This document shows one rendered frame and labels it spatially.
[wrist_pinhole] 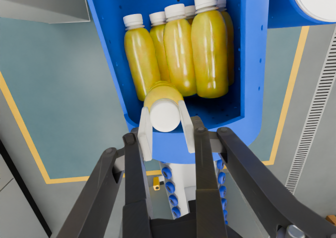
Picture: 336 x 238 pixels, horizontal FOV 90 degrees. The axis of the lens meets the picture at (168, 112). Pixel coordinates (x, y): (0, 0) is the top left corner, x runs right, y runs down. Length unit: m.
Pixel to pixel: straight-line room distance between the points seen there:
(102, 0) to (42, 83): 1.43
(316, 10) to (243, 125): 0.34
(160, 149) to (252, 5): 0.23
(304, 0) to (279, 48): 1.26
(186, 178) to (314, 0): 0.65
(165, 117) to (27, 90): 1.70
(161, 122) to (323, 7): 0.44
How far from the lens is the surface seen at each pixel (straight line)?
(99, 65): 1.53
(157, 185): 0.73
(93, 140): 1.83
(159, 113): 0.21
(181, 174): 0.72
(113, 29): 0.40
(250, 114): 0.29
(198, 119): 0.18
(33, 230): 2.70
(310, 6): 0.52
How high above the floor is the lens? 1.44
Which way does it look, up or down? 66 degrees down
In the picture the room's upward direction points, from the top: 172 degrees clockwise
